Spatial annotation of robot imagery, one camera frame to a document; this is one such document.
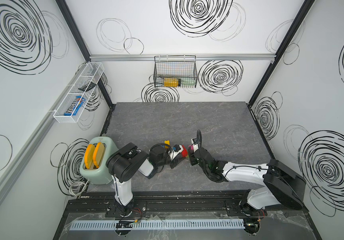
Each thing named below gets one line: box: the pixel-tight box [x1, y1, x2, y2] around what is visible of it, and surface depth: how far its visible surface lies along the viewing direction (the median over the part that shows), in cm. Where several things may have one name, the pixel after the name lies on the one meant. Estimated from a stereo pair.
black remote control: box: [78, 81, 97, 92], surface depth 82 cm
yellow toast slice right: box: [92, 142, 105, 169], surface depth 71 cm
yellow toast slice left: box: [84, 144, 96, 169], surface depth 71 cm
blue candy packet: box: [64, 96, 86, 116], surface depth 72 cm
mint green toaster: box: [79, 136, 119, 185], surface depth 72 cm
